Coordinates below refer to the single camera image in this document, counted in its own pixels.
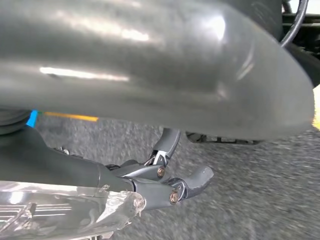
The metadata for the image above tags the black robot body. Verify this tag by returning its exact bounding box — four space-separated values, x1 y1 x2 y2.
282 0 320 89

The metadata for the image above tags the yellow floor tape square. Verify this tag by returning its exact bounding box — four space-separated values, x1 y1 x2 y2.
42 111 100 123

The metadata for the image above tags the black cable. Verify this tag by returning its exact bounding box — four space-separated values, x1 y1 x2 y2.
279 0 310 48

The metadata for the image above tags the clear plastic guard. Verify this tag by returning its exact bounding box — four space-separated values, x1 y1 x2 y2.
0 180 146 240

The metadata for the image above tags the blue metal shelf rack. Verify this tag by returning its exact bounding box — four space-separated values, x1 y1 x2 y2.
25 109 39 129

